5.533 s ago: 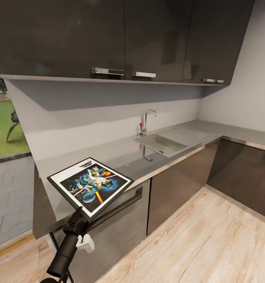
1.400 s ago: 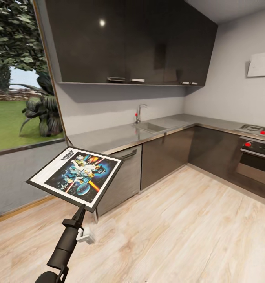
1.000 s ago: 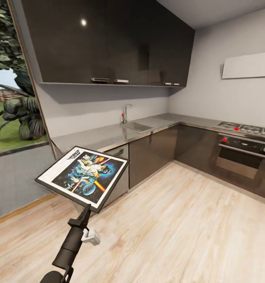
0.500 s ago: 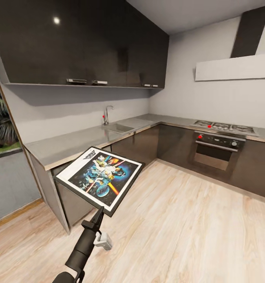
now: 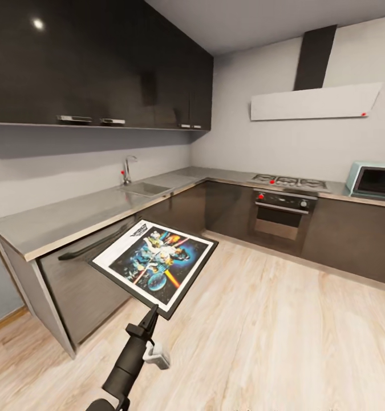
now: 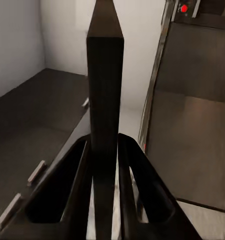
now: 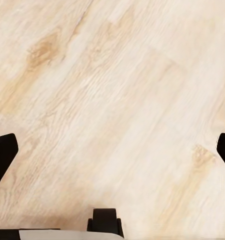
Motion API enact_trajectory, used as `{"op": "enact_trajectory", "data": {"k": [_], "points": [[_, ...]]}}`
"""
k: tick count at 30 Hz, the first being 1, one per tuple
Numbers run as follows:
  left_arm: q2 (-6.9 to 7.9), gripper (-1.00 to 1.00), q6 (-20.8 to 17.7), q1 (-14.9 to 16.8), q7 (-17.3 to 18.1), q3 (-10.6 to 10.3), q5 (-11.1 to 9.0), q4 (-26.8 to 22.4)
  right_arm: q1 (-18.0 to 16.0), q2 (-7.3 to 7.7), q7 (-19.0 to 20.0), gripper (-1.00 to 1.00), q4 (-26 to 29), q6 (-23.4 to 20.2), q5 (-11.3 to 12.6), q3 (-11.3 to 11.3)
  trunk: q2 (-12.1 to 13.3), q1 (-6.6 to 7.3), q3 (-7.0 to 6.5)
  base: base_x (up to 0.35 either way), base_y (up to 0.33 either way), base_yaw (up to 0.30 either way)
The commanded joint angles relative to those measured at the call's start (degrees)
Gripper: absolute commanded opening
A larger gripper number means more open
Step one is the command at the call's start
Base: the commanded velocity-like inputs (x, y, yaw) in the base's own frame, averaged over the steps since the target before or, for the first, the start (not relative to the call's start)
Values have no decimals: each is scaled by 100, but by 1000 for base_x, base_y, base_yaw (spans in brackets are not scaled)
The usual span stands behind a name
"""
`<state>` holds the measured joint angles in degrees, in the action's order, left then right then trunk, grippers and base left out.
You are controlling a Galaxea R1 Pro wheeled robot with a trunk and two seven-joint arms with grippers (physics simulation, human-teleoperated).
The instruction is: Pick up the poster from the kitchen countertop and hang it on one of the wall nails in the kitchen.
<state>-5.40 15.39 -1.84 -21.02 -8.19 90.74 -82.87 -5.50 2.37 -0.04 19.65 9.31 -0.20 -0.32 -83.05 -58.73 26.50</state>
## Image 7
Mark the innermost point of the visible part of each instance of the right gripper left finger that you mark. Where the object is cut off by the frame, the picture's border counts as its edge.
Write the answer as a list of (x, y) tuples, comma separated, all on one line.
[(8, 151)]

